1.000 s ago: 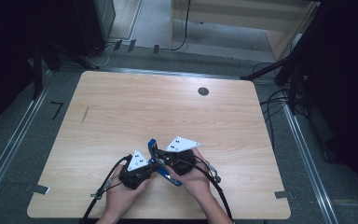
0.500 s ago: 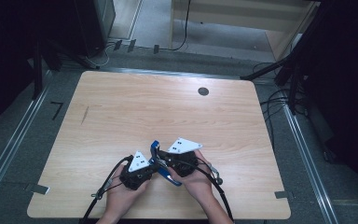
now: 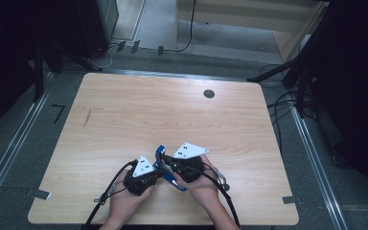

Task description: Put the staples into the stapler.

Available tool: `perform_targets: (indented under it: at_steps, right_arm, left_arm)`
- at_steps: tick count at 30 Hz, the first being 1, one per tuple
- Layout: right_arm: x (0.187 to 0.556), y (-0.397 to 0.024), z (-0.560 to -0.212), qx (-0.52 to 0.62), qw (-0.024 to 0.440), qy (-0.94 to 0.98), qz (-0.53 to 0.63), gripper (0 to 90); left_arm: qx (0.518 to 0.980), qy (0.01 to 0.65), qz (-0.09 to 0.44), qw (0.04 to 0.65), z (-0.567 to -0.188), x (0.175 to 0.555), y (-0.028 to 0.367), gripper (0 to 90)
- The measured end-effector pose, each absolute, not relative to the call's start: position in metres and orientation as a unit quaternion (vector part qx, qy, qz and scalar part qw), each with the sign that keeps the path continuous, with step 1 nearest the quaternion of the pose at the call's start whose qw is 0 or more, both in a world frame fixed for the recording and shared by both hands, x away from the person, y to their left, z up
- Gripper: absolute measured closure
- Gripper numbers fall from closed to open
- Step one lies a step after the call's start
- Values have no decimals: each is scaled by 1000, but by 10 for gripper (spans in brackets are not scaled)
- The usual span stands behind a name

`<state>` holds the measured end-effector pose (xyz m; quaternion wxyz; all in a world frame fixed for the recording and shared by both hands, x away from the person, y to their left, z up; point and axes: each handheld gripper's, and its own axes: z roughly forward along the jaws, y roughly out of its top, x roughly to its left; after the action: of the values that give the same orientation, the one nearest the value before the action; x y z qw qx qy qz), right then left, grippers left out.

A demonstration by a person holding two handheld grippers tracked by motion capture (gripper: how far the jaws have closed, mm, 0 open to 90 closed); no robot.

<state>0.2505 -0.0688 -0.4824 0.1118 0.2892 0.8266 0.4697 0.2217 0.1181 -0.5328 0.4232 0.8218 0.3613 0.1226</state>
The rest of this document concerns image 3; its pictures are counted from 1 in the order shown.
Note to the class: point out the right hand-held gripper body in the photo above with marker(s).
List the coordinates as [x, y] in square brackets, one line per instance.
[188, 150]

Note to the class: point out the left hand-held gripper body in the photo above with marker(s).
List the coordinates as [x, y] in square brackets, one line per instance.
[142, 167]

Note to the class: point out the blue stapler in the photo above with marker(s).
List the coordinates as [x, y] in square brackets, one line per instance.
[175, 184]

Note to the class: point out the person's right hand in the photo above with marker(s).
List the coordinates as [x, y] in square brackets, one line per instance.
[204, 191]

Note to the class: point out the person's left hand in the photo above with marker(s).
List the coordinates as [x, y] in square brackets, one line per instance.
[123, 204]

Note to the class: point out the dark round table grommet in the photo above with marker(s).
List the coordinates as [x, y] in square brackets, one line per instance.
[209, 94]

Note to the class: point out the grey tape piece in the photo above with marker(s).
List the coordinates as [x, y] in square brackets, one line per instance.
[290, 200]
[38, 194]

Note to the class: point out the small dark floor block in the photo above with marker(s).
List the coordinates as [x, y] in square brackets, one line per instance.
[121, 46]
[135, 46]

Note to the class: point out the black metal stand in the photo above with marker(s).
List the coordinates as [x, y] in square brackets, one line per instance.
[40, 70]
[295, 67]

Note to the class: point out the pale wooden furniture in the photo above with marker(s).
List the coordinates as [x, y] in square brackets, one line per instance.
[236, 19]

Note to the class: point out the dark cabinet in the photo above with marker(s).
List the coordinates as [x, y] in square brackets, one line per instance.
[99, 22]

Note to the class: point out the metal floor rail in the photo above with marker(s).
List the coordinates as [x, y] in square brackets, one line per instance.
[319, 172]
[9, 153]

